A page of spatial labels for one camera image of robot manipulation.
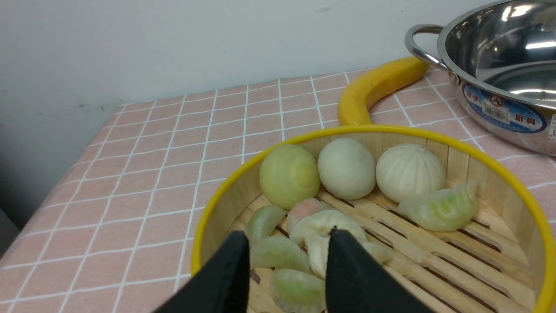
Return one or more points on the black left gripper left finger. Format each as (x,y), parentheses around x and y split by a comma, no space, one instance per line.
(220,286)

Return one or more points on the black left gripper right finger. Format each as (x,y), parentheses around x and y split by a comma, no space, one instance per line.
(356,283)

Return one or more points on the yellow rimmed bamboo steamer basket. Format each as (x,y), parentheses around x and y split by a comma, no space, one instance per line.
(503,261)

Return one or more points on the stainless steel pot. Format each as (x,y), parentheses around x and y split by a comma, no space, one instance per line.
(501,59)

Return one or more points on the green dumpling under finger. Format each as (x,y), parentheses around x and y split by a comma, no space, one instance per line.
(278,252)

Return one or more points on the green dumpling near bottom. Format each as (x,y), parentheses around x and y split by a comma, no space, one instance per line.
(297,292)

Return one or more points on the white crescent dumpling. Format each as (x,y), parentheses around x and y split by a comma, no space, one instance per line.
(321,224)

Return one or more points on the green dumpling far left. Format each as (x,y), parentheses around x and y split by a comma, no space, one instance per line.
(263,222)

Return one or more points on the pink shrimp dumpling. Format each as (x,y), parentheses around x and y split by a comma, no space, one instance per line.
(303,209)

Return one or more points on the smooth white round bun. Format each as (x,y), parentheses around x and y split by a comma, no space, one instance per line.
(347,169)

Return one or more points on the green dumpling near right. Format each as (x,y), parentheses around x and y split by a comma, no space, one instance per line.
(444,210)

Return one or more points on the pink checked tablecloth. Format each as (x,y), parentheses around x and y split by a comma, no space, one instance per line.
(116,236)

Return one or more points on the white pleated bun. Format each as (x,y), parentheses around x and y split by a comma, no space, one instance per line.
(409,170)

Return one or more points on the pale yellow swirl bun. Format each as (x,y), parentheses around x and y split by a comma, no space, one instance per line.
(288,175)

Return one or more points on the yellow toy banana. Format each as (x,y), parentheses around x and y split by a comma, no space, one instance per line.
(371,87)

